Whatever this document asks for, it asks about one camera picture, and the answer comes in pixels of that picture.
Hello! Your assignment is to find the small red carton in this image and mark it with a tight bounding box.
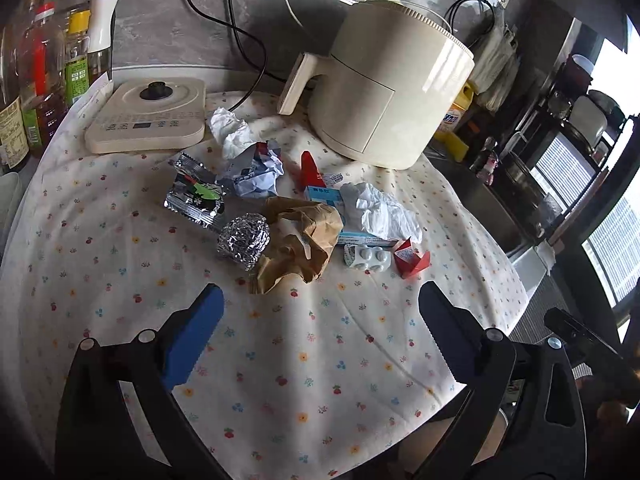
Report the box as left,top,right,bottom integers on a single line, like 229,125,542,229
393,238,431,280

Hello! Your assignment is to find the aluminium foil ball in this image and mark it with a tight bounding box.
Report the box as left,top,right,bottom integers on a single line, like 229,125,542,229
217,212,270,271

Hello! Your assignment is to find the pill blister pack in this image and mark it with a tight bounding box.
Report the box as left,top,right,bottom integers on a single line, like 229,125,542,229
343,244,392,272

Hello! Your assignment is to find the white plastic wrap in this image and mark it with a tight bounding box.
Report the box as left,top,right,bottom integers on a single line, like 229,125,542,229
340,182,423,244

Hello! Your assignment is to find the silver foil snack wrapper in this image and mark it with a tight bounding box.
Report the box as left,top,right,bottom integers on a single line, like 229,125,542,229
164,153,227,232

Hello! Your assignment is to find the brown paper bag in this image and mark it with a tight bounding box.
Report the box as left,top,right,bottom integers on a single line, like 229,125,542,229
250,197,344,295

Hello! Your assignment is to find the blue white medicine box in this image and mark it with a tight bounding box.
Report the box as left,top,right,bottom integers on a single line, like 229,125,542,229
304,186,399,248

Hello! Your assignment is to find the blue white paper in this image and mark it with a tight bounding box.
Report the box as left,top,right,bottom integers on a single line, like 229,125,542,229
217,140,284,200

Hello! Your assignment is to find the red white snack bag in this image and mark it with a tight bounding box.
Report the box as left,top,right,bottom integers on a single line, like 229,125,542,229
299,151,326,190

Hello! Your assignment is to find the white tissue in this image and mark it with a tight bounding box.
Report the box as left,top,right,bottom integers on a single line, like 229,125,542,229
208,107,259,160

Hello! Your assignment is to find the stainless steel sink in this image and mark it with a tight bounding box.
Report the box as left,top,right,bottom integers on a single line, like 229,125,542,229
424,148,542,258

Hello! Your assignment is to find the floral white tablecloth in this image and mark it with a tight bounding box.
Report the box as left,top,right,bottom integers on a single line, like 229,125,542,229
1,84,528,479

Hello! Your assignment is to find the small pink bottle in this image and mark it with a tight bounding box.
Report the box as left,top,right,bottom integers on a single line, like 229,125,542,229
470,136,499,186

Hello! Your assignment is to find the black dish rack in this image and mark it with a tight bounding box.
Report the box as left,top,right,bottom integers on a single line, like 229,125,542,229
500,54,628,240

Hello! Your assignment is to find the cream induction cooker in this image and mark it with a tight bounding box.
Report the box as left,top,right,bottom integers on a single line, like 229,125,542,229
85,77,206,155

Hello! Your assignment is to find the cream air fryer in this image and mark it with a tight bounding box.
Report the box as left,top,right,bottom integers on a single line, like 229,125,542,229
277,0,474,170

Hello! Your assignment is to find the dark oil bottle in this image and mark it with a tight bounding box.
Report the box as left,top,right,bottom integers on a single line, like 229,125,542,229
1,0,38,174

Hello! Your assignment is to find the yellow cap green bottle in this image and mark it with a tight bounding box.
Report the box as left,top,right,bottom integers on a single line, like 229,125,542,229
64,0,91,107

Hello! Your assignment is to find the red cap sauce bottle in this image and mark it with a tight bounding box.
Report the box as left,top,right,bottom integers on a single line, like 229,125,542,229
17,2,67,157

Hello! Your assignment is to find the white top oil dispenser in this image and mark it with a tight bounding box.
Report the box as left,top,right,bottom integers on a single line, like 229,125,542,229
87,0,118,84

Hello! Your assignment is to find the black power cable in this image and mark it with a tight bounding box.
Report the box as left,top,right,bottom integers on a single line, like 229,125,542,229
178,0,289,114

